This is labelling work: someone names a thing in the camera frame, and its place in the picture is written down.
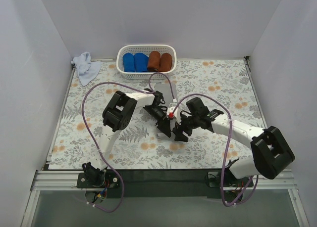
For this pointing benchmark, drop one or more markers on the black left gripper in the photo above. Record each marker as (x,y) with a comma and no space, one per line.
(164,121)

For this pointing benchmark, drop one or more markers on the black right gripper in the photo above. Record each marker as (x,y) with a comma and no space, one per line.
(184,124)

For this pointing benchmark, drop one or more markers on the grey panda towel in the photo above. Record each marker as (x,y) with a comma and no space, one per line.
(168,98)

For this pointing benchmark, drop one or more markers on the light blue towel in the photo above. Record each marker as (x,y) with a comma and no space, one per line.
(86,69)

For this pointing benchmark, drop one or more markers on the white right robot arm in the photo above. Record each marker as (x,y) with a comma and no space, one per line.
(271,153)

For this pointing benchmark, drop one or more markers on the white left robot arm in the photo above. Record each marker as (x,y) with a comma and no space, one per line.
(116,117)

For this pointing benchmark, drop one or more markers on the floral patterned table mat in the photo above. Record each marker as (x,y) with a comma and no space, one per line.
(222,84)

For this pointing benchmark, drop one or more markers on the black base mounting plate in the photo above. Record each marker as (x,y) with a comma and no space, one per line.
(158,183)

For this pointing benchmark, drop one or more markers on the brown rolled towel right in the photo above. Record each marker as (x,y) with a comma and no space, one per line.
(165,62)

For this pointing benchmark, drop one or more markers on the brown rolled towel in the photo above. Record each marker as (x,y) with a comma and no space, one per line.
(165,62)
(153,62)

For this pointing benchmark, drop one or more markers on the brown rolled towel left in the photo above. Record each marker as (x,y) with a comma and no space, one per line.
(153,62)

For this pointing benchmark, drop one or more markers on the blue rolled towel right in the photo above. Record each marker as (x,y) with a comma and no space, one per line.
(141,61)

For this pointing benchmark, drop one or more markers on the blue rolled towel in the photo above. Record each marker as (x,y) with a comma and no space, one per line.
(128,63)
(141,61)

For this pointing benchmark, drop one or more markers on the blue rolled towel left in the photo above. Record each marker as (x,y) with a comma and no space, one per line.
(128,63)

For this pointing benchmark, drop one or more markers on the white plastic basket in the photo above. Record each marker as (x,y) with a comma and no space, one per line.
(145,49)

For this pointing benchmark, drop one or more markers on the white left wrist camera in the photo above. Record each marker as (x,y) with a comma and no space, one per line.
(171,107)

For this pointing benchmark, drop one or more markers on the aluminium frame rail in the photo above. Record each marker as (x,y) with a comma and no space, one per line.
(55,201)

